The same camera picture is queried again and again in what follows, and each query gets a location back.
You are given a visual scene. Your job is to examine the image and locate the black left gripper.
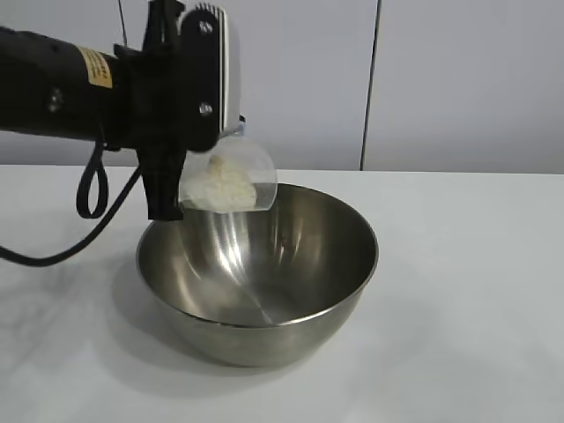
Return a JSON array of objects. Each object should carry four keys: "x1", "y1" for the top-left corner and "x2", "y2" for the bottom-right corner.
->
[{"x1": 105, "y1": 0, "x2": 195, "y2": 221}]

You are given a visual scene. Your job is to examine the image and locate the white rice grains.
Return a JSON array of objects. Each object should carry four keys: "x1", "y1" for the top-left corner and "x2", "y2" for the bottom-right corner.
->
[{"x1": 193, "y1": 154, "x2": 258, "y2": 211}]

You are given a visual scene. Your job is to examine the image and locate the clear plastic measuring cup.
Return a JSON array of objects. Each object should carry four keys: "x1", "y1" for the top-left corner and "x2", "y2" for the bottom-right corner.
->
[{"x1": 178, "y1": 138, "x2": 279, "y2": 213}]

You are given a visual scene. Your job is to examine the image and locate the stainless steel mixing bowl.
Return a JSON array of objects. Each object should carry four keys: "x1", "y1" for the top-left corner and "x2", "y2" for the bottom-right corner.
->
[{"x1": 136, "y1": 182, "x2": 380, "y2": 367}]

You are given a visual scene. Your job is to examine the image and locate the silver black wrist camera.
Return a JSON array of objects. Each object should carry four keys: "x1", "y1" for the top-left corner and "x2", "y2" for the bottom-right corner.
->
[{"x1": 182, "y1": 3, "x2": 245, "y2": 153}]

